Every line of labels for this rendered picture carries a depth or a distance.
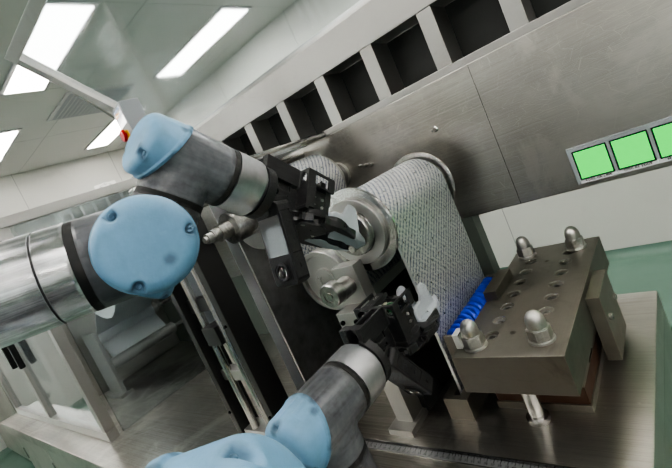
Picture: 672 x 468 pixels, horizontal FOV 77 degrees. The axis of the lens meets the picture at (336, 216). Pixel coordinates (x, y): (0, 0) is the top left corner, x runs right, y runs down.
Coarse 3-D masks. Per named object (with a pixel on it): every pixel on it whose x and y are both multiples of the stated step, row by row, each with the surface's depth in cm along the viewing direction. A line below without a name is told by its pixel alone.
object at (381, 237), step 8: (344, 200) 69; (352, 200) 68; (360, 200) 68; (336, 208) 71; (344, 208) 70; (360, 208) 68; (368, 208) 67; (368, 216) 68; (376, 216) 67; (376, 224) 67; (384, 224) 67; (376, 232) 68; (384, 232) 67; (376, 240) 68; (384, 240) 67; (376, 248) 69; (384, 248) 68; (344, 256) 74; (352, 256) 73; (360, 256) 72; (368, 256) 70; (376, 256) 70
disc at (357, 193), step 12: (336, 192) 71; (348, 192) 69; (360, 192) 68; (372, 204) 67; (384, 216) 67; (396, 228) 67; (396, 240) 67; (336, 252) 76; (384, 252) 69; (372, 264) 72; (384, 264) 70
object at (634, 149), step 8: (632, 136) 71; (640, 136) 71; (616, 144) 73; (624, 144) 72; (632, 144) 72; (640, 144) 71; (648, 144) 70; (616, 152) 73; (624, 152) 73; (632, 152) 72; (640, 152) 71; (648, 152) 71; (624, 160) 73; (632, 160) 72; (640, 160) 72; (648, 160) 71
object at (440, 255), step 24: (456, 216) 85; (408, 240) 70; (432, 240) 76; (456, 240) 82; (408, 264) 68; (432, 264) 74; (456, 264) 80; (432, 288) 72; (456, 288) 78; (456, 312) 76
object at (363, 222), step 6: (360, 216) 68; (360, 222) 68; (366, 222) 68; (360, 228) 68; (366, 228) 67; (372, 228) 68; (366, 234) 68; (372, 234) 68; (366, 240) 68; (372, 240) 68; (366, 246) 69; (372, 246) 70; (348, 252) 71; (360, 252) 70
